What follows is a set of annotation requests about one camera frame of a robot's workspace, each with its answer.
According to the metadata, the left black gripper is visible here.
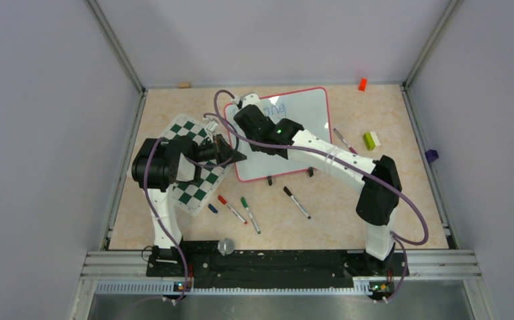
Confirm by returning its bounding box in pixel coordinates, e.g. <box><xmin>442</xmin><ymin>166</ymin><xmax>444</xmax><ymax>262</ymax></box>
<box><xmin>191</xmin><ymin>133</ymin><xmax>246</xmax><ymax>165</ymax></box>

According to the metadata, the pink framed whiteboard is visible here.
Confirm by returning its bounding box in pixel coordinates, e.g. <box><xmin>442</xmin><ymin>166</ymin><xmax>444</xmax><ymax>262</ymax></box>
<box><xmin>235</xmin><ymin>87</ymin><xmax>332</xmax><ymax>182</ymax></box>

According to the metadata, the blue marker cap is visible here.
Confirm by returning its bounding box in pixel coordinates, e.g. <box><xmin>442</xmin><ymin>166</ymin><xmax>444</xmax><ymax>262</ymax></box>
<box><xmin>208</xmin><ymin>204</ymin><xmax>219</xmax><ymax>214</ymax></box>

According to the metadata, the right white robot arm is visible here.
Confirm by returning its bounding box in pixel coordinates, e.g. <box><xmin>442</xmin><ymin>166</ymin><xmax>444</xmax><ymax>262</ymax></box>
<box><xmin>231</xmin><ymin>93</ymin><xmax>401</xmax><ymax>275</ymax></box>

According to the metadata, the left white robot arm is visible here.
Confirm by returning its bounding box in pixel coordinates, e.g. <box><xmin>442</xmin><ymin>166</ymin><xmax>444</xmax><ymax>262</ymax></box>
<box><xmin>131</xmin><ymin>134</ymin><xmax>247</xmax><ymax>276</ymax></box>

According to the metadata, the black whiteboard stand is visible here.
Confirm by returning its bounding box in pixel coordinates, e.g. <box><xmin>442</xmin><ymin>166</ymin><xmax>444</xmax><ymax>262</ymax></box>
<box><xmin>265</xmin><ymin>167</ymin><xmax>315</xmax><ymax>187</ymax></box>

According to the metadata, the red marker pen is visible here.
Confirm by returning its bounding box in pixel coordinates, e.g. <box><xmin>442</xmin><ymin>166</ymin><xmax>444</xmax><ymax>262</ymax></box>
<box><xmin>218</xmin><ymin>195</ymin><xmax>247</xmax><ymax>225</ymax></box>

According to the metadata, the green white chess mat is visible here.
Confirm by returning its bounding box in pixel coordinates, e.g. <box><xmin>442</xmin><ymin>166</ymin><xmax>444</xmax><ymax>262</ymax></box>
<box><xmin>161</xmin><ymin>113</ymin><xmax>231</xmax><ymax>217</ymax></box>

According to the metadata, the green marker pen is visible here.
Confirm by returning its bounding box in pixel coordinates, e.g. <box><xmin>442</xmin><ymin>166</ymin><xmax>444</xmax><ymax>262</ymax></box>
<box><xmin>241</xmin><ymin>197</ymin><xmax>261</xmax><ymax>235</ymax></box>

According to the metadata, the black marker pen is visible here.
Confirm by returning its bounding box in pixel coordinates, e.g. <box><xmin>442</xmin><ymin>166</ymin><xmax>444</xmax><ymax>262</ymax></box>
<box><xmin>283</xmin><ymin>186</ymin><xmax>311</xmax><ymax>219</ymax></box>

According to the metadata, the purple marker pen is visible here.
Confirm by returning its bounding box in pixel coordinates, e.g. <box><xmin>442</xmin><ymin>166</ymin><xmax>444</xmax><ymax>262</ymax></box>
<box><xmin>333</xmin><ymin>128</ymin><xmax>358</xmax><ymax>155</ymax></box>

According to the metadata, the small wooden block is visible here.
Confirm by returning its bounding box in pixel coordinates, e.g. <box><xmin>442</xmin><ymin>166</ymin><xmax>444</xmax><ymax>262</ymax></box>
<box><xmin>177</xmin><ymin>82</ymin><xmax>191</xmax><ymax>89</ymax></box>

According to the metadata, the grey mesh ball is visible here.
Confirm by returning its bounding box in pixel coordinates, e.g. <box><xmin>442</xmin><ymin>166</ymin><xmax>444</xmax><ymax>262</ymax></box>
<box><xmin>217</xmin><ymin>238</ymin><xmax>235</xmax><ymax>256</ymax></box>

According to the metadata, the orange toy block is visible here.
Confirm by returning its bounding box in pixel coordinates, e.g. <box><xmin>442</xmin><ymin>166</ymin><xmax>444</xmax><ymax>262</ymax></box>
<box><xmin>358</xmin><ymin>78</ymin><xmax>368</xmax><ymax>92</ymax></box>

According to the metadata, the green white toy brick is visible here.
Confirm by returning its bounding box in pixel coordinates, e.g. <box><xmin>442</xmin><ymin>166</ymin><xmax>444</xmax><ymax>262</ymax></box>
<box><xmin>363</xmin><ymin>131</ymin><xmax>381</xmax><ymax>151</ymax></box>

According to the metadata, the purple toy block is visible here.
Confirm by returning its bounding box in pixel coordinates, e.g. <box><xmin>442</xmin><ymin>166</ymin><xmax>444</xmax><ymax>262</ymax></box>
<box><xmin>425</xmin><ymin>149</ymin><xmax>439</xmax><ymax>163</ymax></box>

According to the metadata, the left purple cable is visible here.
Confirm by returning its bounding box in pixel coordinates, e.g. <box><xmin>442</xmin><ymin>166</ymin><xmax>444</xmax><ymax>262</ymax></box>
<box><xmin>143</xmin><ymin>112</ymin><xmax>241</xmax><ymax>303</ymax></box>

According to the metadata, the purple cable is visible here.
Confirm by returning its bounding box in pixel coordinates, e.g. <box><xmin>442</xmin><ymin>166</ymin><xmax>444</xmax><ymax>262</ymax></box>
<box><xmin>213</xmin><ymin>89</ymin><xmax>430</xmax><ymax>303</ymax></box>
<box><xmin>143</xmin><ymin>112</ymin><xmax>241</xmax><ymax>303</ymax></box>

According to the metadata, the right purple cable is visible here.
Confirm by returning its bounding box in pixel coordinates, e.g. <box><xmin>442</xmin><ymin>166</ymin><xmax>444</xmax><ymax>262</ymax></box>
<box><xmin>213</xmin><ymin>89</ymin><xmax>430</xmax><ymax>303</ymax></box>

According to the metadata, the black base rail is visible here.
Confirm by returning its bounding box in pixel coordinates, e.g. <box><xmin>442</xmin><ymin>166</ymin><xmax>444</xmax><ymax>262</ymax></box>
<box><xmin>146</xmin><ymin>241</ymin><xmax>405</xmax><ymax>289</ymax></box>

